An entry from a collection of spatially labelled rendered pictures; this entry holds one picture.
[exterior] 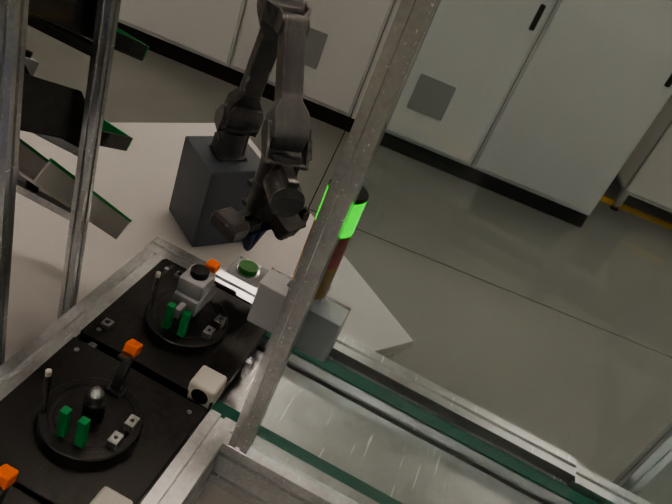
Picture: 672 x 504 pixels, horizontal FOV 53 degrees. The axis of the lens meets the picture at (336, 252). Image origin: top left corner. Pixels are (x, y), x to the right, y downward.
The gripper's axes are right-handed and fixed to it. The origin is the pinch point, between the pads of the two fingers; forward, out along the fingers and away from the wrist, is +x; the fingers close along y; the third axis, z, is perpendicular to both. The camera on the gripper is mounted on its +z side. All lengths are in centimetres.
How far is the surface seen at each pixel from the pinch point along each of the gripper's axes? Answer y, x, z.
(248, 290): -0.1, 11.0, 3.5
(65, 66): 125, 109, -244
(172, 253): -6.0, 11.8, -12.0
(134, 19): 180, 93, -262
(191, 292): -19.3, 0.4, 6.4
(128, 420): -38.1, 6.5, 17.9
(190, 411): -27.9, 9.8, 19.9
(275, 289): -24.1, -17.1, 23.6
